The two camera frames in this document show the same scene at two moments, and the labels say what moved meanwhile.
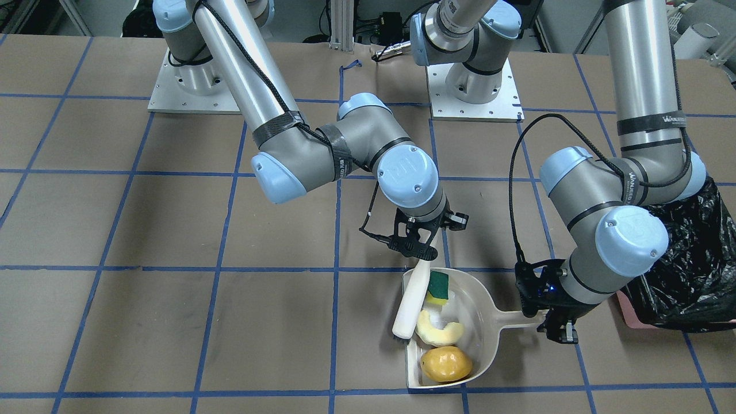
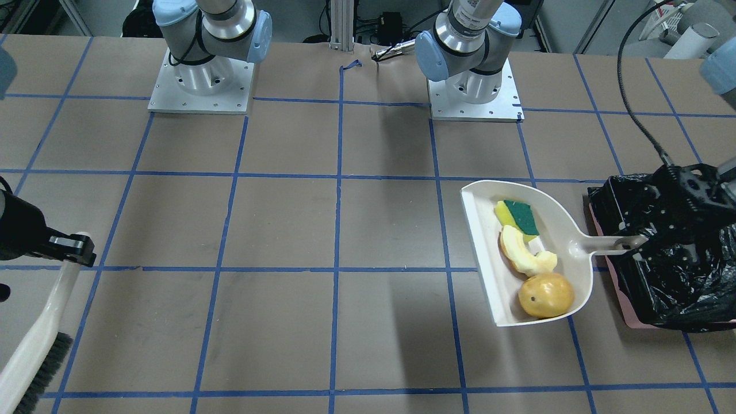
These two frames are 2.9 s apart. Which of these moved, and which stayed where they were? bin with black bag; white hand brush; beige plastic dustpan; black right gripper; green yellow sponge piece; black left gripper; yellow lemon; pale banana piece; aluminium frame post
Moved: white hand brush; beige plastic dustpan; black right gripper; yellow lemon; green yellow sponge piece; black left gripper; pale banana piece
Stayed: bin with black bag; aluminium frame post
